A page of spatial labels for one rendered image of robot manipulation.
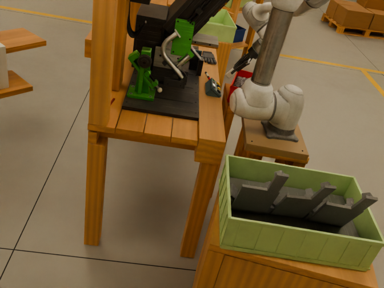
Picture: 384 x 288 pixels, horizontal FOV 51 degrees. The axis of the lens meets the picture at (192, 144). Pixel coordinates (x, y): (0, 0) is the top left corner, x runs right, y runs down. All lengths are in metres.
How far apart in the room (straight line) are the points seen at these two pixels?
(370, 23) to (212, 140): 6.81
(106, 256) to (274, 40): 1.57
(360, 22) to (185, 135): 6.70
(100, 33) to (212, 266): 1.09
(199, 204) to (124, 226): 0.65
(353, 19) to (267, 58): 6.42
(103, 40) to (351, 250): 1.34
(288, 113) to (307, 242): 0.77
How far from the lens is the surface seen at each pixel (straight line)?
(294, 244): 1.65
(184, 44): 2.47
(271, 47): 1.98
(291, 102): 2.13
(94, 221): 2.47
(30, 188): 3.01
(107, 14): 1.80
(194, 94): 2.42
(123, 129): 2.03
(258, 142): 2.13
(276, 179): 1.50
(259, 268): 1.72
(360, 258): 1.77
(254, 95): 2.04
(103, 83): 1.92
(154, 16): 2.54
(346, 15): 8.25
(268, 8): 2.31
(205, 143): 2.03
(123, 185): 3.04
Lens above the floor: 1.98
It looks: 33 degrees down
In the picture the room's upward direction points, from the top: 12 degrees clockwise
